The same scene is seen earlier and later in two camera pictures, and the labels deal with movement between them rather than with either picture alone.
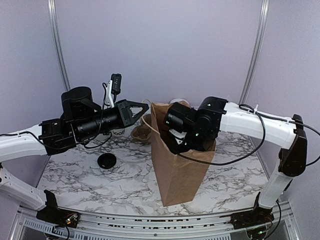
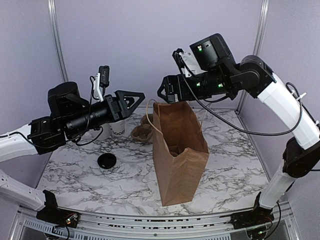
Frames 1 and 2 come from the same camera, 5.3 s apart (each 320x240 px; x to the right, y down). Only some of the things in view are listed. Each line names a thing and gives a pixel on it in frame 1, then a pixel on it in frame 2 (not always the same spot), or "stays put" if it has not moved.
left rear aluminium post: x=57 y=42 stays put
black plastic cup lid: x=106 y=160 stays put
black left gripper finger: x=129 y=119 to x=126 y=98
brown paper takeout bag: x=180 y=175 stays put
